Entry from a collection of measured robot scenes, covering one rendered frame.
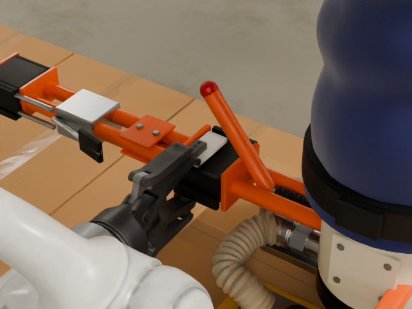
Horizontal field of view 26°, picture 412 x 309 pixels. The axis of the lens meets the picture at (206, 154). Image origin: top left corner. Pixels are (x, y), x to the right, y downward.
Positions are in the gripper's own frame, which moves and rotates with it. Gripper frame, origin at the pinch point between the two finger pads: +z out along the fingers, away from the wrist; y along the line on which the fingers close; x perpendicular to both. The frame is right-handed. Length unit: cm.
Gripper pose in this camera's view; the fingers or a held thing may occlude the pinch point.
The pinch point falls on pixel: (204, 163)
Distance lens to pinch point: 116.5
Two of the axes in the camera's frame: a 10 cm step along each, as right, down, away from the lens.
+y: 0.0, 8.0, 5.9
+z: 5.6, -4.9, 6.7
